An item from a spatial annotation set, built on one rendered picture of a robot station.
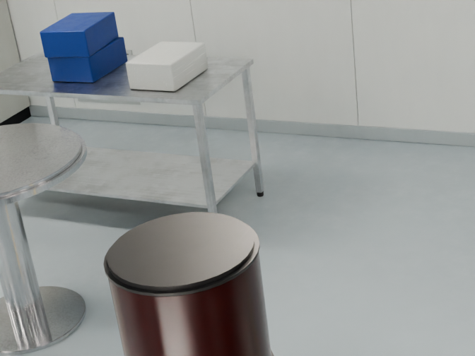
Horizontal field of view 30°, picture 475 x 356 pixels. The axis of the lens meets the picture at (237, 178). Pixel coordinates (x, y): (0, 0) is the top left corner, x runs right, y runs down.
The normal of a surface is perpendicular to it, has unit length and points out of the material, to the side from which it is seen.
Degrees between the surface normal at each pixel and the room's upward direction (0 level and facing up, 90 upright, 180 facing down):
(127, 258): 0
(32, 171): 0
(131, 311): 90
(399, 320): 0
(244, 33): 90
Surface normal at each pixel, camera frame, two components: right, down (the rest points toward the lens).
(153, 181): -0.11, -0.90
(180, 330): -0.05, 0.43
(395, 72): -0.43, 0.43
